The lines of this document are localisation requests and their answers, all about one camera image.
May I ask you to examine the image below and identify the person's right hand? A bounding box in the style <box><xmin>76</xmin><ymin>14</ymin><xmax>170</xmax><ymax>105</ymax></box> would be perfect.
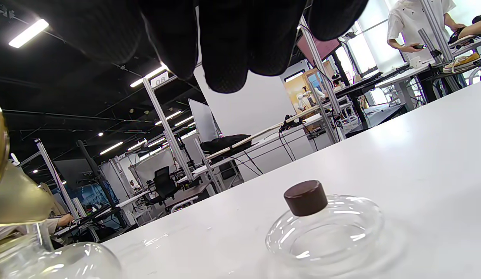
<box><xmin>16</xmin><ymin>0</ymin><xmax>369</xmax><ymax>93</ymax></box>

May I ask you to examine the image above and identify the glass lid with brown knob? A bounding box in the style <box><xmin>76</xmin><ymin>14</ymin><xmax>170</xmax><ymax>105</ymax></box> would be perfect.
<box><xmin>266</xmin><ymin>180</ymin><xmax>384</xmax><ymax>269</ymax></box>

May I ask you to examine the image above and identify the yellow plastic pitcher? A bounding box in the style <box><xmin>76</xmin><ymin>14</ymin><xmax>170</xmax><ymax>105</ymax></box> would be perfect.
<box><xmin>0</xmin><ymin>93</ymin><xmax>55</xmax><ymax>227</ymax></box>

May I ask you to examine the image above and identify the white backdrop panel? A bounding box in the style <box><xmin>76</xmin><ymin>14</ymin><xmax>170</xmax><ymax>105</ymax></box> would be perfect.
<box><xmin>193</xmin><ymin>64</ymin><xmax>297</xmax><ymax>137</ymax></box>

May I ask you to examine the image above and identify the ceiling light strip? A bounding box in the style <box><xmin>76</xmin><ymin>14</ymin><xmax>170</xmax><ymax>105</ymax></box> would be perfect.
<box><xmin>9</xmin><ymin>19</ymin><xmax>50</xmax><ymax>49</ymax></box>
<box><xmin>130</xmin><ymin>64</ymin><xmax>169</xmax><ymax>88</ymax></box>

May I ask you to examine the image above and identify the pink board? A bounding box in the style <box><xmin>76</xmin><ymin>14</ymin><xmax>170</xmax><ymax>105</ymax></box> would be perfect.
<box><xmin>297</xmin><ymin>34</ymin><xmax>343</xmax><ymax>62</ymax></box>

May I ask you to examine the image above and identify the black bag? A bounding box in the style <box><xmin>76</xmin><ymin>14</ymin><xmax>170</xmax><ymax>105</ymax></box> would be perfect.
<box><xmin>200</xmin><ymin>134</ymin><xmax>253</xmax><ymax>156</ymax></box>

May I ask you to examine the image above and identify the black office chair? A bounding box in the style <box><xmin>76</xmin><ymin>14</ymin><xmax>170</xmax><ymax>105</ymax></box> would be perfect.
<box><xmin>145</xmin><ymin>167</ymin><xmax>180</xmax><ymax>207</ymax></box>

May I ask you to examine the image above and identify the cream yellow sneaker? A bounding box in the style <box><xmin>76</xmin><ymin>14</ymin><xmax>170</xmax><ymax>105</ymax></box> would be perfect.
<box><xmin>442</xmin><ymin>52</ymin><xmax>481</xmax><ymax>74</ymax></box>

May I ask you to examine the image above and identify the aluminium frame post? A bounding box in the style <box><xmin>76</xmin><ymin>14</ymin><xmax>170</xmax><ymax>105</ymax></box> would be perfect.
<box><xmin>142</xmin><ymin>72</ymin><xmax>195</xmax><ymax>183</ymax></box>

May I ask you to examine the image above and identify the glass teapot with brown handle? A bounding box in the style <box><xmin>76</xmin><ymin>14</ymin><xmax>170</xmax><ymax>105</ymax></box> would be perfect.
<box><xmin>0</xmin><ymin>223</ymin><xmax>123</xmax><ymax>279</ymax></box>

